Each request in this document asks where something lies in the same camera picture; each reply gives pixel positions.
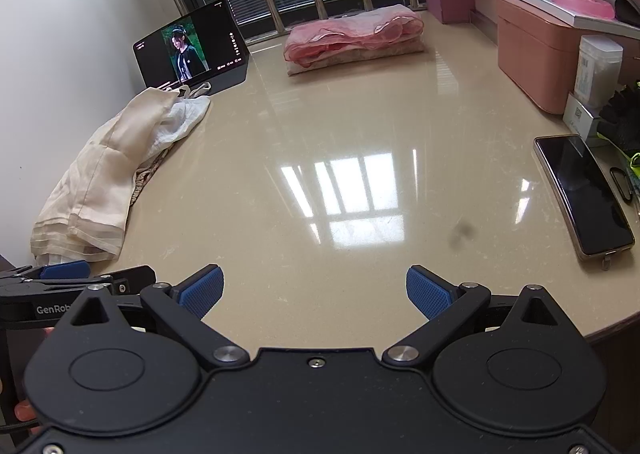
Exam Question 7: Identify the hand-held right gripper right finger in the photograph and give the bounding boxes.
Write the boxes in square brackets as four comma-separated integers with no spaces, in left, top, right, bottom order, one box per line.
[382,264,576,366]

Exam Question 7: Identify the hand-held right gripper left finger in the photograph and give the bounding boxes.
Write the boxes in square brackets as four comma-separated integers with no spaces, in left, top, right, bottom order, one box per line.
[54,264,250,369]

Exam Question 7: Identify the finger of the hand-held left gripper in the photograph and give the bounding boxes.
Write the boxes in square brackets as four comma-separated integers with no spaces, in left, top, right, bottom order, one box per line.
[0,261,92,285]
[75,265,157,296]

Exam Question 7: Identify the cream satin garment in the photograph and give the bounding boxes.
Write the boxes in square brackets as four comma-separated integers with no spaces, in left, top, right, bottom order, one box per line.
[30,86,173,264]

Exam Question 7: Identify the brown patterned cloth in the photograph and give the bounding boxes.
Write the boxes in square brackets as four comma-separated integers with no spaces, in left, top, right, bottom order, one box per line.
[127,139,176,207]

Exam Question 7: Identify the smartphone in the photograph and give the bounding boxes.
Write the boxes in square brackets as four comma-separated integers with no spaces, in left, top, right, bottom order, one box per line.
[532,134,636,264]

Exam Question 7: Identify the small white box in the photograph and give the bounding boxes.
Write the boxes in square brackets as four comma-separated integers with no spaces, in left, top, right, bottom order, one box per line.
[562,93,601,137]

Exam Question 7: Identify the tablet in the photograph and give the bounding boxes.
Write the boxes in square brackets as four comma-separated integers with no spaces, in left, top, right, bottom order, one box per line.
[132,0,249,90]

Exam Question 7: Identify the black glove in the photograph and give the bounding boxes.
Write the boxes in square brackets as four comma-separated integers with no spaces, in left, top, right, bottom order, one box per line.
[597,84,640,157]

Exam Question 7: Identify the salmon pink storage box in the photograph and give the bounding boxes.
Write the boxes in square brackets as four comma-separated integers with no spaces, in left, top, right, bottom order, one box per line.
[496,0,593,116]

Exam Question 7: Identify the pink folded sheer garment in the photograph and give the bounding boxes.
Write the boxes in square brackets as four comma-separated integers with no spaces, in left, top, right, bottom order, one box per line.
[283,4,425,70]

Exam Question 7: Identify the translucent cotton swab container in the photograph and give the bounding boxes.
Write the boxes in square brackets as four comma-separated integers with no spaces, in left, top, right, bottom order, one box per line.
[574,34,624,110]

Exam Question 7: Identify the mauve pink box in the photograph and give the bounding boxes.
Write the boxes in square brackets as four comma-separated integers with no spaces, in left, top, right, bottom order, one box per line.
[424,0,481,25]

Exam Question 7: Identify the white flat board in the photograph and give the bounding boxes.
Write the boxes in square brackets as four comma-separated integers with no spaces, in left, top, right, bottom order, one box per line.
[504,0,640,40]

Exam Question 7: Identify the pink bowl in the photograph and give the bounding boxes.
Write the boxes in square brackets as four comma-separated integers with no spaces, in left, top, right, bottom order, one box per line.
[548,0,615,21]

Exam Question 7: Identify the black oval ring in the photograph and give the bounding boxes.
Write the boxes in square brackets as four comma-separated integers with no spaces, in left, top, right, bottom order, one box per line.
[611,166,635,205]

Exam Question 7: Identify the neon yellow strap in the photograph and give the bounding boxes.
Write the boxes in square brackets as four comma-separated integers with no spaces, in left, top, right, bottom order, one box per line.
[595,131,640,185]

